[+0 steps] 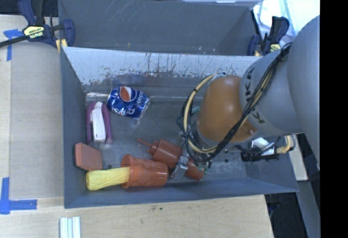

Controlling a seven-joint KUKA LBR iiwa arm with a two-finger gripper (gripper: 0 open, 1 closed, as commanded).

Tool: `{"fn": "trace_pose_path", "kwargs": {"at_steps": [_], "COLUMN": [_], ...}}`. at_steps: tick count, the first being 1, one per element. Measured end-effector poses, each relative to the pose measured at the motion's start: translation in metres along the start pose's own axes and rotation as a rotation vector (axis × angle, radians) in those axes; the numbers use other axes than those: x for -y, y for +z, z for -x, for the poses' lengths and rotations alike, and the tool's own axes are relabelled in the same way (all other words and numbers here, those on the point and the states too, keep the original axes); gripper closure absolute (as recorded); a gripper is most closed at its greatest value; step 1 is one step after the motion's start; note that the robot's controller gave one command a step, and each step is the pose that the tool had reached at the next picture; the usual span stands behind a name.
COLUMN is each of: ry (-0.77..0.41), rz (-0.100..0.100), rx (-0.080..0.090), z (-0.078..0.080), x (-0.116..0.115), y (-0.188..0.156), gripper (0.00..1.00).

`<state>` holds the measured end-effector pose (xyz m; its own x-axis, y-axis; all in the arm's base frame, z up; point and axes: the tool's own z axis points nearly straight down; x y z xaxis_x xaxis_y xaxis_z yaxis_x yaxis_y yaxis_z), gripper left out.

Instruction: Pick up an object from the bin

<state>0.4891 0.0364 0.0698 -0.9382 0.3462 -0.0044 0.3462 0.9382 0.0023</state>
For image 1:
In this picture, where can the purple and white stapler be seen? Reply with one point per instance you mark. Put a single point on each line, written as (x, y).
(98, 122)

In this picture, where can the red-brown flat block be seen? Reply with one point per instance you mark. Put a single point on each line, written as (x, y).
(88, 156)

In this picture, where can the orange plastic cup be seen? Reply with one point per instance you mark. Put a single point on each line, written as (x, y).
(148, 173)

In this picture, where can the black cylinder on white bracket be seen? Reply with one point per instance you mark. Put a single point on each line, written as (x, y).
(253, 155)

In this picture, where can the grey metal bin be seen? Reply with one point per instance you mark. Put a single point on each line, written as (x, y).
(152, 27)

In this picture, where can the pale wood flat board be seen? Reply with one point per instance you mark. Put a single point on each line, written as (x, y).
(35, 122)

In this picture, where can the orange squeeze bottle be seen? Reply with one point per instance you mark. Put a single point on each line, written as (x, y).
(166, 152)

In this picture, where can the yellow toy corn cob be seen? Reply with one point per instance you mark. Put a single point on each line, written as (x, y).
(106, 178)

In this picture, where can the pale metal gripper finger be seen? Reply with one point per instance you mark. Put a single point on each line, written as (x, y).
(179, 171)

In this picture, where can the crushed blue soda can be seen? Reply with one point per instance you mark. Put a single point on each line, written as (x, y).
(127, 102)

